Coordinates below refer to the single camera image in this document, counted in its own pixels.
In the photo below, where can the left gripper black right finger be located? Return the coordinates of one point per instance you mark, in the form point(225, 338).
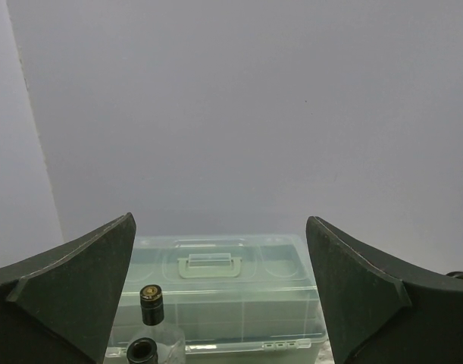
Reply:
point(379, 308)

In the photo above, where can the dark capped bottle rear left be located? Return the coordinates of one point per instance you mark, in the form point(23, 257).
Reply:
point(169, 339)

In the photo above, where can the dark bottle back left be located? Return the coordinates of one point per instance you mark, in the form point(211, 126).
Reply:
point(142, 351)

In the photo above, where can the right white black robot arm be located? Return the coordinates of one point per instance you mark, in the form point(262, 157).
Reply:
point(456, 274)

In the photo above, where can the translucent green plastic storage box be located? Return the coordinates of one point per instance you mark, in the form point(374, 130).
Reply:
point(237, 298)

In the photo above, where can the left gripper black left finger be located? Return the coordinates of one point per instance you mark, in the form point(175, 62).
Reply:
point(59, 306)

